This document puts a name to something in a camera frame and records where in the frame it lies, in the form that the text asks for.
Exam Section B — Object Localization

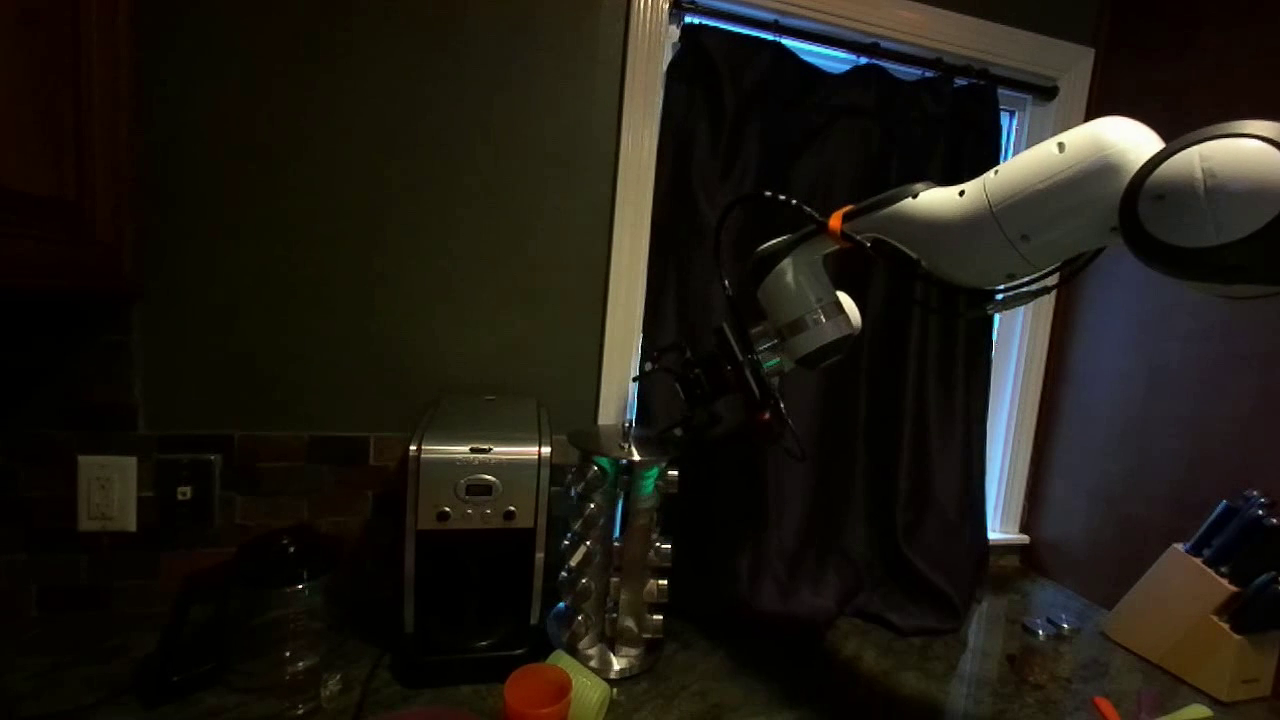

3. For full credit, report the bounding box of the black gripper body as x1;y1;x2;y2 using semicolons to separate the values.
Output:
666;335;774;436

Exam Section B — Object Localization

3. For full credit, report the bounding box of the silver spice rack stand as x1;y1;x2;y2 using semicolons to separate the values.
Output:
544;423;679;684

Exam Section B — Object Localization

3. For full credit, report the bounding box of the black window curtain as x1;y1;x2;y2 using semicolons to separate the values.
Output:
634;20;1007;635

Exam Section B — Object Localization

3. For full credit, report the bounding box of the silver black coffee maker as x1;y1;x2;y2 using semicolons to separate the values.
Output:
396;390;556;687

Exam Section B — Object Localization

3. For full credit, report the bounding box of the light green plastic cup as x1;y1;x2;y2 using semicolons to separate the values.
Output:
544;648;614;720

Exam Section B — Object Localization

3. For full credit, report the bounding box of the orange plastic cup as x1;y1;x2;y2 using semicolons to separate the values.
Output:
498;660;576;720

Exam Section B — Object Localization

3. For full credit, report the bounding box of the glass coffee carafe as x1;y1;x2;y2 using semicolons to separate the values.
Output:
213;529;355;720

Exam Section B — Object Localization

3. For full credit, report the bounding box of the wooden knife block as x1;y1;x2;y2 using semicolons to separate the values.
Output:
1098;536;1280;708

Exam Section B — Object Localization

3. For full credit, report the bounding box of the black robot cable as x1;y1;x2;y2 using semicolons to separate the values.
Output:
710;188;1112;461

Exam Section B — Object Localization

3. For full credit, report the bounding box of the white window frame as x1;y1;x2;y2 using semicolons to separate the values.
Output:
581;0;1098;565

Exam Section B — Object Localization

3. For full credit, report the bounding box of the dark wall outlet plate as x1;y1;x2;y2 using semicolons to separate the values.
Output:
149;450;224;536

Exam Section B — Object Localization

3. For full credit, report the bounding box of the white light switch plate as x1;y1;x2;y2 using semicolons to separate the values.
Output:
70;450;143;536

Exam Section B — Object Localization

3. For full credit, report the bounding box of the black handled knife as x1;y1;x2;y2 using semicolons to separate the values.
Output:
1217;566;1280;638

